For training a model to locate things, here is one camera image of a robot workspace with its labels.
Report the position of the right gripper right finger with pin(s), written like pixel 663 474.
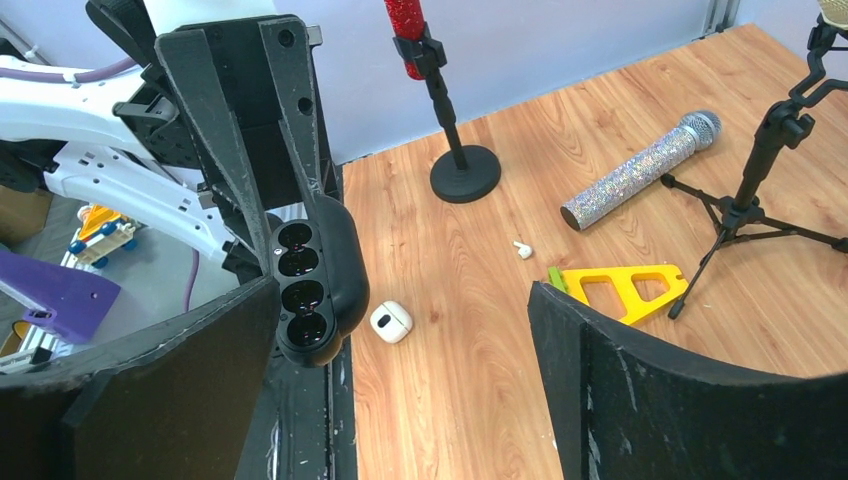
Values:
pixel 627 405

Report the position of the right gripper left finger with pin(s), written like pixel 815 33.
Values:
pixel 172 401

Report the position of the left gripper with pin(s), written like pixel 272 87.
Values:
pixel 237 100

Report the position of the black earbud charging case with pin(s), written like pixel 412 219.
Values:
pixel 324 286

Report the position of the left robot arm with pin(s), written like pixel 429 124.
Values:
pixel 59 131

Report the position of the white earbud case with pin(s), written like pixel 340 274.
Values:
pixel 391 322

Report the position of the yellow green triangle toy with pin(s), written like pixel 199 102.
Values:
pixel 623 282

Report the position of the purple plastic part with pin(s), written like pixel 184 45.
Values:
pixel 68 303

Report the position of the red glitter microphone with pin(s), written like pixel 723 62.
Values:
pixel 408 24

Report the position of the white earbud near triangle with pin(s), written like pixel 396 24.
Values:
pixel 524 251

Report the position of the toy car outside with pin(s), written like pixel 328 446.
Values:
pixel 102 231

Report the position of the black tripod stand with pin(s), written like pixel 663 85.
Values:
pixel 740 218

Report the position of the black round microphone stand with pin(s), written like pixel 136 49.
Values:
pixel 465 173

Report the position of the silver glitter microphone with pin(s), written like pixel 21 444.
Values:
pixel 696 131

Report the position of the cream microphone in shockmount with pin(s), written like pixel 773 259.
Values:
pixel 834 12

